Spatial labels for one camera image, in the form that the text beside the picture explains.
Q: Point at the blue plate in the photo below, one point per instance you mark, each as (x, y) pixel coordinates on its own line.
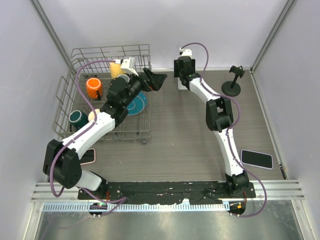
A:
(137, 105)

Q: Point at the grey wire dish rack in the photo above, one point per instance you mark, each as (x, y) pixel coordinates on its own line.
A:
(94, 62)

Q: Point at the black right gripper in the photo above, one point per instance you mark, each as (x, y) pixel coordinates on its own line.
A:
(176, 69)

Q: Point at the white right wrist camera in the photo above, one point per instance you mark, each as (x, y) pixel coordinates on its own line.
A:
(185, 52)

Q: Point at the white phone stand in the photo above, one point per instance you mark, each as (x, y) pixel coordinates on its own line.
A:
(181, 84)

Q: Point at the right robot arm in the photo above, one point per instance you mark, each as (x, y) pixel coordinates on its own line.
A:
(219, 119)

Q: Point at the yellow mug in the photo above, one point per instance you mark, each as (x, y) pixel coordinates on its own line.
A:
(115, 70)

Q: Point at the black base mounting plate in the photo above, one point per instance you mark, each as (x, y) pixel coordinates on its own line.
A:
(174, 192)

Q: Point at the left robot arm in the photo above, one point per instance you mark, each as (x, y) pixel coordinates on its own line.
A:
(62, 158)

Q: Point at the orange mug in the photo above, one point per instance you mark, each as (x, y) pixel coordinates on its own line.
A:
(94, 88)

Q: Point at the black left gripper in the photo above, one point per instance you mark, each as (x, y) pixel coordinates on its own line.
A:
(156, 79)

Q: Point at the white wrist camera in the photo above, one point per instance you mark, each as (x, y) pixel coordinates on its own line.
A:
(127, 65)
(185, 52)

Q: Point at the purple-cased phone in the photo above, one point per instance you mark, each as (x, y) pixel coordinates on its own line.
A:
(256, 159)

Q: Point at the cream ribbed cup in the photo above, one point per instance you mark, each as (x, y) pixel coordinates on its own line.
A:
(91, 115)

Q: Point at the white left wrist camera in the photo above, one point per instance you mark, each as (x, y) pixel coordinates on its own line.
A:
(127, 65)

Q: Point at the dark grey mug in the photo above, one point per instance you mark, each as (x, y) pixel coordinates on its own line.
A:
(124, 76)

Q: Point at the dark teal mug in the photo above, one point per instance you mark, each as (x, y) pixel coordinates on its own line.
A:
(77, 119)

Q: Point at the pink-cased phone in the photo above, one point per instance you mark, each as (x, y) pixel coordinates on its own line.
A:
(89, 157)

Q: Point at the black round-base phone holder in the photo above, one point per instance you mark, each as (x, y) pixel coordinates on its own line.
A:
(232, 88)

